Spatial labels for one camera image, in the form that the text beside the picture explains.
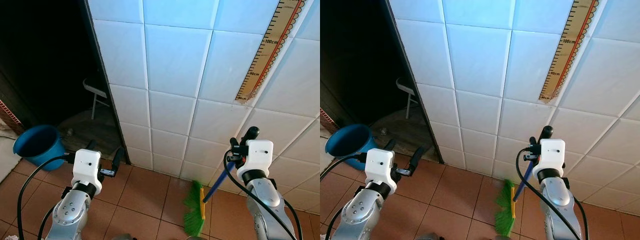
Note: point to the beige height chart ruler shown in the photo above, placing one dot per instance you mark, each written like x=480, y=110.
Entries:
x=270, y=45
x=570, y=45

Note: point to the grey robot left leg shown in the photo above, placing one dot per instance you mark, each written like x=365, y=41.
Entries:
x=122, y=237
x=426, y=237

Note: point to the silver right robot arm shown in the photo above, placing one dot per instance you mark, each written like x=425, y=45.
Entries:
x=557, y=200
x=265, y=200

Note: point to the grey robot leg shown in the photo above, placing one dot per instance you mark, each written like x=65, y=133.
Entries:
x=196, y=238
x=122, y=237
x=426, y=237

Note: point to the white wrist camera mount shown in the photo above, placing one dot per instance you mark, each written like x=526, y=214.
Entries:
x=257, y=155
x=380, y=167
x=550, y=152
x=86, y=167

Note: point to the grey metal folding chair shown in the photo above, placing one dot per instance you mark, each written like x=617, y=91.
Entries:
x=406, y=88
x=95, y=90

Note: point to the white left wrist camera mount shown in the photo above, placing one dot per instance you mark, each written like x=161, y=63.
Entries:
x=380, y=167
x=86, y=167

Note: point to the grey robot right leg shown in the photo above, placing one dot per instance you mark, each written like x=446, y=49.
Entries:
x=196, y=238

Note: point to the blue plastic bucket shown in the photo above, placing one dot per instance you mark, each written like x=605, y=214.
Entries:
x=35, y=142
x=350, y=140

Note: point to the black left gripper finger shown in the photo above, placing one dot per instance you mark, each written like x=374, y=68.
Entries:
x=118, y=160
x=416, y=159
x=91, y=145
x=389, y=145

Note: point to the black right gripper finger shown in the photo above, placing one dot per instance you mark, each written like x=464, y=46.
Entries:
x=235, y=144
x=533, y=141

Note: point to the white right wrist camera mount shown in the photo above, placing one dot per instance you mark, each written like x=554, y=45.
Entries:
x=257, y=155
x=550, y=152

